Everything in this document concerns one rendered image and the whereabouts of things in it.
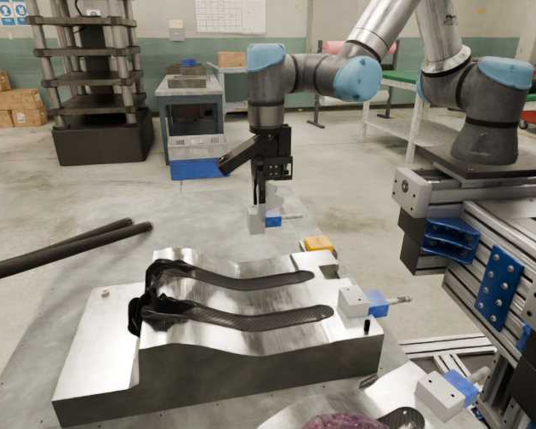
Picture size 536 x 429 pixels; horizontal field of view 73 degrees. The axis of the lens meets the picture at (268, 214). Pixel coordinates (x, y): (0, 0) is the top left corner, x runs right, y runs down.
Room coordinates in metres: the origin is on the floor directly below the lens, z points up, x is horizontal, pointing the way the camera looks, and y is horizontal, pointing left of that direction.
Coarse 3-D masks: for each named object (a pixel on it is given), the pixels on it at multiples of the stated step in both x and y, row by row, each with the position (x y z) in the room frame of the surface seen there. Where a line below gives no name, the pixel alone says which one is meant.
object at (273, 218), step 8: (248, 208) 0.77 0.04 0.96; (256, 208) 0.77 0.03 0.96; (248, 216) 0.75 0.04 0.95; (256, 216) 0.74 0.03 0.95; (272, 216) 0.75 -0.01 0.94; (280, 216) 0.76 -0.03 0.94; (288, 216) 0.78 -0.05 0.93; (296, 216) 0.78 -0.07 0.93; (248, 224) 0.75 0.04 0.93; (256, 224) 0.74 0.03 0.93; (264, 224) 0.74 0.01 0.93; (272, 224) 0.75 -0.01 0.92; (280, 224) 0.76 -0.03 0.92; (256, 232) 0.74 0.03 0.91; (264, 232) 0.74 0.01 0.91
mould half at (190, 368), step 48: (96, 288) 0.60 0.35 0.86; (144, 288) 0.60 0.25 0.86; (192, 288) 0.51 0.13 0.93; (288, 288) 0.56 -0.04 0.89; (336, 288) 0.56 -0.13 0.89; (96, 336) 0.46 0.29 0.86; (144, 336) 0.39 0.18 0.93; (192, 336) 0.40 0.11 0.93; (240, 336) 0.43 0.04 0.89; (288, 336) 0.44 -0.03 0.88; (336, 336) 0.43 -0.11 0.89; (384, 336) 0.44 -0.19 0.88; (96, 384) 0.37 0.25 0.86; (144, 384) 0.37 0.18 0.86; (192, 384) 0.38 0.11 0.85; (240, 384) 0.40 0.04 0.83; (288, 384) 0.41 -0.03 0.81
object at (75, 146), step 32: (32, 0) 4.00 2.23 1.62; (64, 0) 5.02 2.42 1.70; (128, 0) 5.15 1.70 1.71; (32, 32) 4.00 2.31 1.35; (64, 32) 5.11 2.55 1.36; (96, 32) 5.26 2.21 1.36; (128, 32) 5.14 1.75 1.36; (96, 64) 5.25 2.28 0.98; (96, 96) 4.90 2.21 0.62; (128, 96) 4.13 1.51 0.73; (64, 128) 3.98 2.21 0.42; (96, 128) 4.06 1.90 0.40; (128, 128) 4.07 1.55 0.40; (64, 160) 3.93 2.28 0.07; (96, 160) 3.99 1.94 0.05; (128, 160) 4.05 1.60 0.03
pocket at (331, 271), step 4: (332, 264) 0.64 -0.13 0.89; (320, 268) 0.63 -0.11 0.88; (324, 268) 0.64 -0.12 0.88; (328, 268) 0.64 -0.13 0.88; (332, 268) 0.64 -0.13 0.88; (336, 268) 0.64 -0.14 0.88; (324, 272) 0.64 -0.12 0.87; (328, 272) 0.64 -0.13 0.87; (332, 272) 0.64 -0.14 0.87; (336, 272) 0.63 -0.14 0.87; (324, 276) 0.63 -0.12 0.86; (328, 276) 0.63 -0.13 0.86; (332, 276) 0.63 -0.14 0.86; (336, 276) 0.63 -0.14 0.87; (340, 276) 0.62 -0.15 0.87; (328, 280) 0.62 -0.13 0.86
